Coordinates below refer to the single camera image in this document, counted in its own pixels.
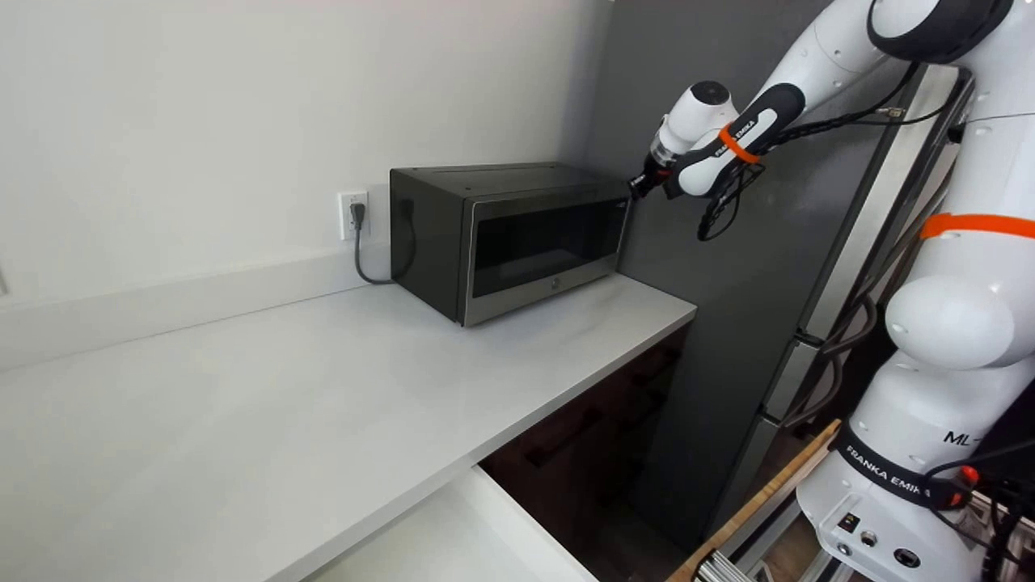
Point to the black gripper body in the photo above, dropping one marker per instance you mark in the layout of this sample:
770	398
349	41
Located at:
660	165

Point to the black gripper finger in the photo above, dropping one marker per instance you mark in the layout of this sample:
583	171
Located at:
639	184

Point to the microwave door with glass window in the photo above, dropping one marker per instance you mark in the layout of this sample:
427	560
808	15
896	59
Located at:
526	251

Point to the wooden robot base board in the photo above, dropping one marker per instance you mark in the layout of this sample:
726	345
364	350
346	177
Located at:
759	502

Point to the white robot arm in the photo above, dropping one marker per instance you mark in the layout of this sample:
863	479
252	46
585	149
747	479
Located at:
896	479

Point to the black microwave oven body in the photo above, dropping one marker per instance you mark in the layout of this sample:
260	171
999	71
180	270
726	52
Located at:
431	212

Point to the grey refrigerator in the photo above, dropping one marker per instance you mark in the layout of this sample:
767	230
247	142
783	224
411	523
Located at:
783	290

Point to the dark wooden base cabinet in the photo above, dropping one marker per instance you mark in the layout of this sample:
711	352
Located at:
574	462

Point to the open white drawer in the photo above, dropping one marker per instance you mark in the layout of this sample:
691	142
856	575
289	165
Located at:
466	531

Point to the white wall outlet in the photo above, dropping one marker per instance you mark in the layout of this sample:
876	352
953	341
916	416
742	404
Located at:
349	214

